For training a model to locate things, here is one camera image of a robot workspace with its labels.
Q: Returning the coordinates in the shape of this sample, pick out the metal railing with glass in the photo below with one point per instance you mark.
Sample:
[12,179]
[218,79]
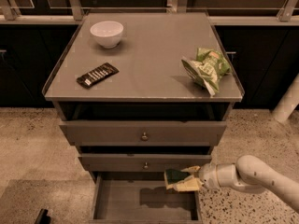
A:
[93,3]

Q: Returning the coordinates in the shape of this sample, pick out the white ceramic bowl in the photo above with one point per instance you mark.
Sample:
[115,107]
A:
[107,34]

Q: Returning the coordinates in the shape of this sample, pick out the bottom grey drawer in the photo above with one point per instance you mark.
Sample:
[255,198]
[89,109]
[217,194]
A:
[141,198]

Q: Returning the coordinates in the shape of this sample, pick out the white cylindrical post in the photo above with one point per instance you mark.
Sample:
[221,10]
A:
[288,102]

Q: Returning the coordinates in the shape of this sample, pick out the middle grey drawer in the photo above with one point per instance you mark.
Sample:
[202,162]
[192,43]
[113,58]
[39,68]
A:
[140,162]

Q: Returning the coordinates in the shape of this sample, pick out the black snack bar wrapper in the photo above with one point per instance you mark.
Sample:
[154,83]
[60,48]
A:
[97,75]

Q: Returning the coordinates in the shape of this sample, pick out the top grey drawer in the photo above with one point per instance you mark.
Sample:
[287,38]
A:
[143,133]

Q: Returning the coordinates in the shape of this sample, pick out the green yellow sponge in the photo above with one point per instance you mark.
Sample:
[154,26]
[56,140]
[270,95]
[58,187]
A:
[172,176]

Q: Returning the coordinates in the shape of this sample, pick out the black object on floor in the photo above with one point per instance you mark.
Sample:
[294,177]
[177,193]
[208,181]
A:
[43,217]

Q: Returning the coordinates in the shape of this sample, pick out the grey drawer cabinet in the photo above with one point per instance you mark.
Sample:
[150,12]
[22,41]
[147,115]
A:
[151,85]

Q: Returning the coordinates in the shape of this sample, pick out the grey drawer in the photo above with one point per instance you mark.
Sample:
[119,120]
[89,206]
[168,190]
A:
[141,198]
[143,133]
[140,162]

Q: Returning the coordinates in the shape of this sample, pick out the green chip bag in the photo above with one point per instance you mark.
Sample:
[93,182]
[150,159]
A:
[207,69]

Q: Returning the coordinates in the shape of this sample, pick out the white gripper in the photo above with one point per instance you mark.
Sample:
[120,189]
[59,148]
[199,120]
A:
[207,175]

